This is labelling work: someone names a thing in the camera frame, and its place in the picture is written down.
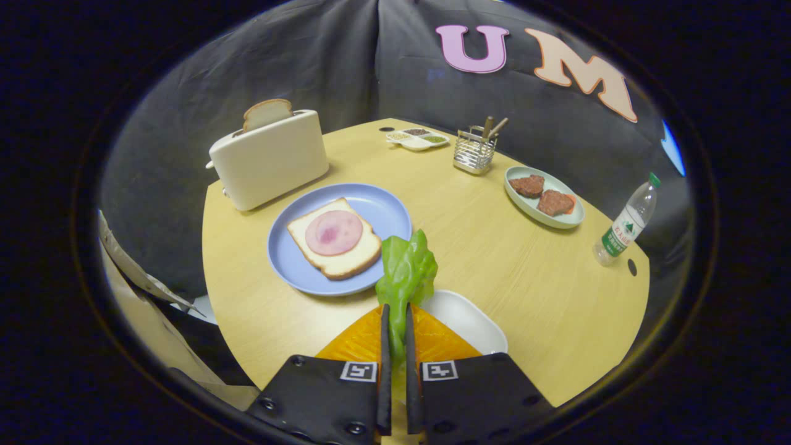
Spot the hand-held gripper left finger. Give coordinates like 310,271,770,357
246,303,393,445

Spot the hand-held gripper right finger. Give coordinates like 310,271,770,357
405,302,555,445

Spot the green lettuce leaf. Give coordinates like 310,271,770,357
375,229,439,365

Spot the toasted bread slice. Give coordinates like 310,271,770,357
243,99,294,132

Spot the white rectangular plate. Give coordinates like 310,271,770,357
420,289,509,355

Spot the bread slice under ham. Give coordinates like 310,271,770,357
287,197,383,281

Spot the pink ham slice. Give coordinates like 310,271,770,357
305,210,364,256

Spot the blue round plate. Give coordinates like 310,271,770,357
267,183,413,297

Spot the white plastic bag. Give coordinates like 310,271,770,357
170,295,218,326

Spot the pale green plate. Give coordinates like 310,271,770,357
504,166,586,230

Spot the brown meat patty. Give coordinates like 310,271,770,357
536,189,577,217
510,174,546,198

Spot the white divided grain tray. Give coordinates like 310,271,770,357
386,127,450,152

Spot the white toaster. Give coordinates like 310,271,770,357
206,109,330,213

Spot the clear plastic water bottle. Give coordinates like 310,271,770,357
593,172,661,267

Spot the grey crumpled sheet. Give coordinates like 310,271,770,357
99,210,206,318

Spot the black backdrop cloth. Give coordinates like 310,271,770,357
99,0,690,303

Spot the metal wire utensil holder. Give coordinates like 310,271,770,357
453,125,498,176

